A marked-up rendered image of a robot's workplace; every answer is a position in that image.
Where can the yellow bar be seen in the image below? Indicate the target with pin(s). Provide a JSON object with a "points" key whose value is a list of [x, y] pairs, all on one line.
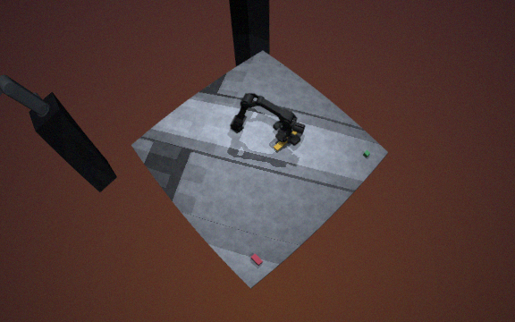
{"points": [[281, 144]]}

